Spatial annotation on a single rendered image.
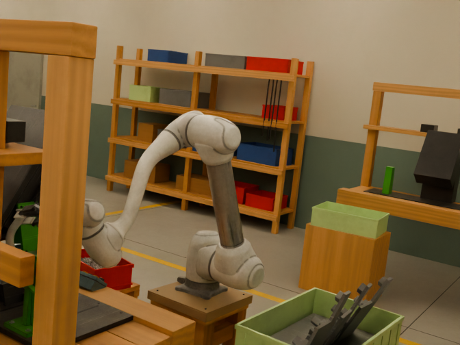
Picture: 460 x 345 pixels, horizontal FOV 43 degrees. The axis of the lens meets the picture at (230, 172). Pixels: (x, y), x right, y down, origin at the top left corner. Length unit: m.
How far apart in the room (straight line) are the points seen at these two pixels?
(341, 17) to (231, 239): 5.59
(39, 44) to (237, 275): 1.23
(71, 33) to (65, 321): 0.82
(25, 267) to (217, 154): 0.83
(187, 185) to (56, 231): 6.49
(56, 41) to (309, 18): 6.38
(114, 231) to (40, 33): 0.79
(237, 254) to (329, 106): 5.39
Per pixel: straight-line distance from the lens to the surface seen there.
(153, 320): 2.32
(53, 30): 1.70
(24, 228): 2.45
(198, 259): 2.57
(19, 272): 1.78
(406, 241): 7.43
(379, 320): 2.59
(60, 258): 1.73
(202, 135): 2.20
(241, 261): 2.41
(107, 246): 2.14
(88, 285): 2.58
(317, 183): 7.74
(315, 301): 2.70
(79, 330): 2.22
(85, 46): 1.67
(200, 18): 8.81
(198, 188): 8.11
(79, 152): 1.69
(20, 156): 1.94
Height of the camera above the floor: 1.82
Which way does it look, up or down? 9 degrees down
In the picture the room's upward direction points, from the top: 6 degrees clockwise
